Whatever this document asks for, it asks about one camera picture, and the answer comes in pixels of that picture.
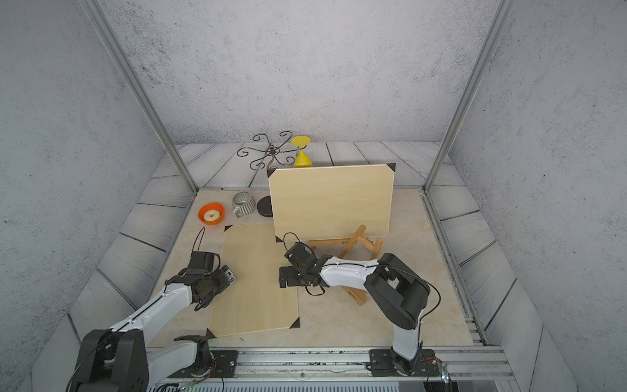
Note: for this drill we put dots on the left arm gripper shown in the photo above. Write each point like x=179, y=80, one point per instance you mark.
x=225, y=280

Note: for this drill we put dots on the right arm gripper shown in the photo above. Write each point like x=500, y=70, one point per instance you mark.
x=289, y=276

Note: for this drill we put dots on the light wooden board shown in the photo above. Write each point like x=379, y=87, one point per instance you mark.
x=332, y=202
x=255, y=302

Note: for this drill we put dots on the wooden easel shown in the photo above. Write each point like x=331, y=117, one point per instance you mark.
x=360, y=248

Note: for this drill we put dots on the wooden easel being assembled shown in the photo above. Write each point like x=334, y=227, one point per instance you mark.
x=343, y=241

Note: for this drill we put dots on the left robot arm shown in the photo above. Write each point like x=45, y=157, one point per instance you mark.
x=116, y=358

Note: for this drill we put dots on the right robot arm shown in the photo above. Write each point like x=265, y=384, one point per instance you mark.
x=401, y=295

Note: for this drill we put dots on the white toy donut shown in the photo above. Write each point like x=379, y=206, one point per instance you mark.
x=212, y=215

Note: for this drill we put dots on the orange plastic bowl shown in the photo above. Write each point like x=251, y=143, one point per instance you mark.
x=205, y=208

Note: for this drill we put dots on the striped ceramic mug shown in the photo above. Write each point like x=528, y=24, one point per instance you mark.
x=243, y=204

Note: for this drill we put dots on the yellow plastic wine glass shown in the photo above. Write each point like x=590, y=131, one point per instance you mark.
x=302, y=160

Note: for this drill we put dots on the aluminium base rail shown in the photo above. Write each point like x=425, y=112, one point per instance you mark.
x=463, y=367

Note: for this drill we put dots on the right metal frame post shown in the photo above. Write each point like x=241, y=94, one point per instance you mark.
x=499, y=22

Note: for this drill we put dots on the metal frame post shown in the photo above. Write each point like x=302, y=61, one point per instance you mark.
x=107, y=36
x=499, y=22

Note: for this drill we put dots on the left metal frame post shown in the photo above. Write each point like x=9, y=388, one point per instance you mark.
x=107, y=36

